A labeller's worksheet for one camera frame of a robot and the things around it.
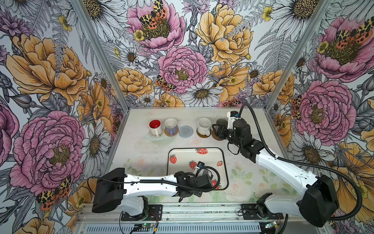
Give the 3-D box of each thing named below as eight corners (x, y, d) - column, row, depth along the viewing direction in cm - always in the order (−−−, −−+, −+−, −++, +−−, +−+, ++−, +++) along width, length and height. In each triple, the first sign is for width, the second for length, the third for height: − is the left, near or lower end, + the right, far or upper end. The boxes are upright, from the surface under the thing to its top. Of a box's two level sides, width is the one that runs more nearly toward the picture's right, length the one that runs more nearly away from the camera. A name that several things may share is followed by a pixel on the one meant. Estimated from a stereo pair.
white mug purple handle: (164, 138, 105) (163, 130, 98) (166, 125, 112) (165, 118, 105) (176, 138, 105) (175, 130, 98) (177, 125, 112) (176, 118, 105)
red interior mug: (149, 138, 104) (146, 131, 98) (152, 126, 111) (149, 119, 105) (160, 138, 104) (158, 131, 98) (162, 126, 112) (161, 119, 105)
